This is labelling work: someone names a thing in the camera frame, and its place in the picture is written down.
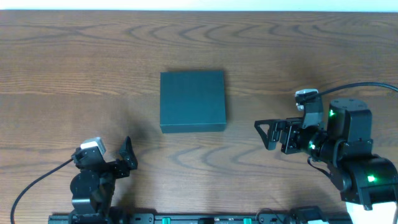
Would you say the black gift box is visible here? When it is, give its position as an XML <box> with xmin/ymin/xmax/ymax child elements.
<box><xmin>160</xmin><ymin>70</ymin><xmax>227</xmax><ymax>134</ymax></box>

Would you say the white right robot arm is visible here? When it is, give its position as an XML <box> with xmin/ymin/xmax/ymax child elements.
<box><xmin>254</xmin><ymin>95</ymin><xmax>397</xmax><ymax>223</ymax></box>

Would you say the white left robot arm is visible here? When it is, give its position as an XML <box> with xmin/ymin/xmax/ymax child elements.
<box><xmin>68</xmin><ymin>136</ymin><xmax>138</xmax><ymax>223</ymax></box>

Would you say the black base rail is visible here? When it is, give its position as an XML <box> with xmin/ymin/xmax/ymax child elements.
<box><xmin>48</xmin><ymin>212</ymin><xmax>354</xmax><ymax>224</ymax></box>

